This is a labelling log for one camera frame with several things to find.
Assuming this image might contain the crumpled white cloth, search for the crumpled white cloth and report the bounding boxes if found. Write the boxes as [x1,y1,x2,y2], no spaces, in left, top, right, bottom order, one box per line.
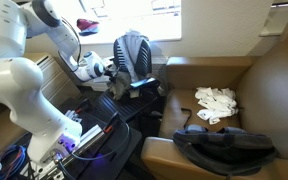
[194,87,239,126]

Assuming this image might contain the blue cable bundle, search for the blue cable bundle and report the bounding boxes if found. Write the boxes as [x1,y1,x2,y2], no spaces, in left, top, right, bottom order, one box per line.
[0,143,28,180]

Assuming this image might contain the aluminium rail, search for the aluminium rail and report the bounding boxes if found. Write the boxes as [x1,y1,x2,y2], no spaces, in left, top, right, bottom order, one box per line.
[37,124,107,180]

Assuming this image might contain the black slatted office chair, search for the black slatted office chair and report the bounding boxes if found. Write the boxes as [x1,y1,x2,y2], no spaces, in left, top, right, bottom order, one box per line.
[95,34,163,123]

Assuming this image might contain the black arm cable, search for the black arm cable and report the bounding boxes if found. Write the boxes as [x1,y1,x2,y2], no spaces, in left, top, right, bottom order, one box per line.
[58,16,83,73]

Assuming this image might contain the tan leather couch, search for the tan leather couch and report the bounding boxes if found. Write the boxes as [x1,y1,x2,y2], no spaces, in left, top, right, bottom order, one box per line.
[140,39,288,180]

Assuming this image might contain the khaki shorts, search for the khaki shorts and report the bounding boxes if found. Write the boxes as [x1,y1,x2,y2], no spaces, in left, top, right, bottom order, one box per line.
[107,71,132,101]

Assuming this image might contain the red cap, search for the red cap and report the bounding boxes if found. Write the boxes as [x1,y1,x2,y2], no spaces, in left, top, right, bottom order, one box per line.
[76,18,101,37]

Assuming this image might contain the black orange clamp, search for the black orange clamp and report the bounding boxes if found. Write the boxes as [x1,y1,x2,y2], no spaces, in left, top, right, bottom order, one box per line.
[103,112,121,134]
[73,99,95,116]

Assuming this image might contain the blue grey backpack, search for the blue grey backpack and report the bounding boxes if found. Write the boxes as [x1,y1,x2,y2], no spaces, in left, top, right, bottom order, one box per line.
[172,107,278,178]

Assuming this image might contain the black table cable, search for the black table cable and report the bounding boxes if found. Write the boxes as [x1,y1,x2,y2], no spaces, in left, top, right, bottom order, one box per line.
[68,114,132,162]

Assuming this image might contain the bright window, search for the bright window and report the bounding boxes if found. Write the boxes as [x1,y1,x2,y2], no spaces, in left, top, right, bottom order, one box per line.
[60,0,182,44]

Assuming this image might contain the beige drawer cabinet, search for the beige drawer cabinet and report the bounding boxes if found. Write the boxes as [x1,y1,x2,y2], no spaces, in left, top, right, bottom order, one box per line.
[23,52,82,108]

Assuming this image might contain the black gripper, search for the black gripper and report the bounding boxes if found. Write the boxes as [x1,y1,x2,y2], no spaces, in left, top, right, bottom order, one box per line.
[102,64,118,81]

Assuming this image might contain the grey striped shirt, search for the grey striped shirt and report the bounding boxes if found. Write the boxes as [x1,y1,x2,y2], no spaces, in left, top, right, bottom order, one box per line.
[118,30,150,83]

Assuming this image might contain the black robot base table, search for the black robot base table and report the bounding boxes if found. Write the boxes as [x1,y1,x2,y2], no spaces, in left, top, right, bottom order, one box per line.
[17,96,143,180]

